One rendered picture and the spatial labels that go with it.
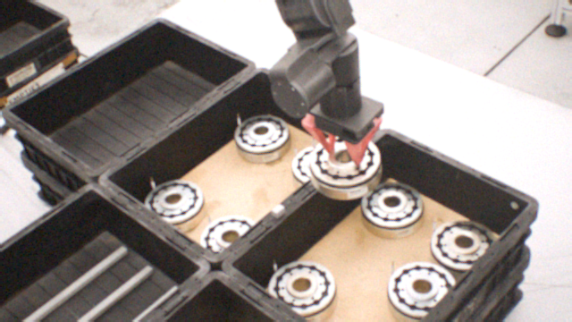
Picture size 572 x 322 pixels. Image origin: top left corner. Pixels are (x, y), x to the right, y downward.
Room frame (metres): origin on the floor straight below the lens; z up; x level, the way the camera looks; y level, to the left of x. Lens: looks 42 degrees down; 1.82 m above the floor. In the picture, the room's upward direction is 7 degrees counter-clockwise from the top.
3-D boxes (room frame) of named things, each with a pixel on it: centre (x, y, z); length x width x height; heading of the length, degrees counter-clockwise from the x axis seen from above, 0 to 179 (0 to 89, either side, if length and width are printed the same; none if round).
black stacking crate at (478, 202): (0.80, -0.13, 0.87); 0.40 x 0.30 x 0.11; 132
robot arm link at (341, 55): (0.84, -0.08, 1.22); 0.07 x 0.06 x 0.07; 135
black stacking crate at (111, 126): (1.25, 0.27, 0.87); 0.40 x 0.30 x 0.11; 132
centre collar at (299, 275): (0.78, 0.00, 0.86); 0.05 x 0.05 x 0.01
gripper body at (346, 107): (0.85, -0.08, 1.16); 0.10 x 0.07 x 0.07; 47
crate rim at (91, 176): (1.25, 0.27, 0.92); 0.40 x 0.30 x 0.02; 132
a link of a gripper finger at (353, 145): (0.84, -0.09, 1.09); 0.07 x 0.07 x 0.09; 47
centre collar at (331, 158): (0.85, -0.08, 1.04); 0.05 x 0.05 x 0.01
